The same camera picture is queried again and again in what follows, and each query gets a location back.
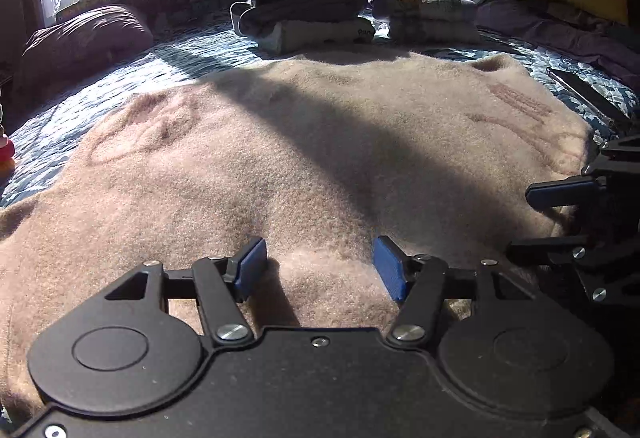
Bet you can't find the black smartphone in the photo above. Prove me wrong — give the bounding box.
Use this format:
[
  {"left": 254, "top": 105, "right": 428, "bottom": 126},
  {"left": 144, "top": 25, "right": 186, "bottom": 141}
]
[{"left": 548, "top": 69, "right": 634, "bottom": 132}]

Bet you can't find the white panda folded garment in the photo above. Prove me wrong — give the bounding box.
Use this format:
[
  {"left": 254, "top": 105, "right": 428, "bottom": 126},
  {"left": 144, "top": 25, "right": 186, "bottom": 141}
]
[{"left": 256, "top": 17, "right": 375, "bottom": 55}]

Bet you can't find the beige fleece sweater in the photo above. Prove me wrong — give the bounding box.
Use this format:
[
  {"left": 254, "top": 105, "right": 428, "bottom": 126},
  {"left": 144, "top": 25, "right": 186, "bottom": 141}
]
[{"left": 1, "top": 47, "right": 591, "bottom": 416}]

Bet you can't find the blue patterned quilt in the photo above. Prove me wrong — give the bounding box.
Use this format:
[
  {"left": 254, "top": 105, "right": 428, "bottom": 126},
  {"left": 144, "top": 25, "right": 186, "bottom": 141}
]
[{"left": 1, "top": 19, "right": 639, "bottom": 207}]

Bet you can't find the purple rolled duvet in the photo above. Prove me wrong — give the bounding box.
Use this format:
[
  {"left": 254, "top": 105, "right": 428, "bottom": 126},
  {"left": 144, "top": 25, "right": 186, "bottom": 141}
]
[{"left": 14, "top": 5, "right": 154, "bottom": 91}]

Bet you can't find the grey folded garment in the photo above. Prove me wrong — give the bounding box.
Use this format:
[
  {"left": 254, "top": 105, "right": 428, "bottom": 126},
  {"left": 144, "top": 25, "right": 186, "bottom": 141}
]
[{"left": 230, "top": 0, "right": 368, "bottom": 38}]

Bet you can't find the pale folded garment bottom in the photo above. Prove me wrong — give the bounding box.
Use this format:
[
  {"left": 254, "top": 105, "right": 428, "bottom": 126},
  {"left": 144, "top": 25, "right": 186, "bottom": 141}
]
[{"left": 388, "top": 17, "right": 480, "bottom": 44}]

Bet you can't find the red yellow folded item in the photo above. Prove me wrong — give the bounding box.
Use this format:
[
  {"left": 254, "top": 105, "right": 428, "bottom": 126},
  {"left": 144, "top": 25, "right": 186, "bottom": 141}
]
[{"left": 0, "top": 128, "right": 15, "bottom": 180}]

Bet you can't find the floral folded garment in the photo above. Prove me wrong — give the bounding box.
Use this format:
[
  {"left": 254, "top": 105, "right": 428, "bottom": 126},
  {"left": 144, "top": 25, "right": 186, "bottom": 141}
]
[{"left": 370, "top": 0, "right": 477, "bottom": 22}]

